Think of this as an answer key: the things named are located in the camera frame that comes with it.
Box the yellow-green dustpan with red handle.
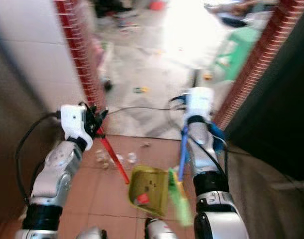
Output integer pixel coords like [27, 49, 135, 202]
[99, 131, 170, 218]

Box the green broom with blue handle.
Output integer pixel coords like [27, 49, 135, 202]
[168, 126, 194, 228]

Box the white wheeled cart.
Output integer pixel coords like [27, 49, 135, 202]
[97, 42, 114, 93]

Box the green plastic stool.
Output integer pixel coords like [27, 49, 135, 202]
[213, 25, 262, 81]

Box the blue plastic bucket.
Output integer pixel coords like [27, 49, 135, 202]
[208, 121, 226, 146]

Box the dark blue mat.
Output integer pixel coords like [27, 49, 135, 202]
[220, 14, 248, 28]

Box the lying person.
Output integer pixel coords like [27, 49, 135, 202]
[203, 0, 262, 16]

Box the red plastic basin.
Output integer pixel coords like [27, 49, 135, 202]
[147, 0, 165, 11]

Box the red wrapper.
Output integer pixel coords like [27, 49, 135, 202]
[135, 194, 149, 205]

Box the silver robot left leg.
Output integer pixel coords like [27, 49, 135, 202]
[76, 226, 108, 239]

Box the silver robot leg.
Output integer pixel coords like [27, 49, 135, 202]
[144, 217, 185, 239]
[76, 226, 108, 239]

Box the silver robot right leg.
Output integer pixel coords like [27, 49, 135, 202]
[144, 217, 185, 239]

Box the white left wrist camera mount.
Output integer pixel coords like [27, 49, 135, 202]
[60, 104, 94, 151]

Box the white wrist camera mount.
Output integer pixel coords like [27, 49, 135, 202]
[186, 87, 215, 123]
[60, 104, 94, 151]

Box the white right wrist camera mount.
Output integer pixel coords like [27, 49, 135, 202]
[186, 87, 215, 123]

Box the thin black floor cable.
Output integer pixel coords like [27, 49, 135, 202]
[105, 105, 178, 116]

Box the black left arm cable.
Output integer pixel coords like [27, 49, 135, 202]
[14, 112, 64, 206]

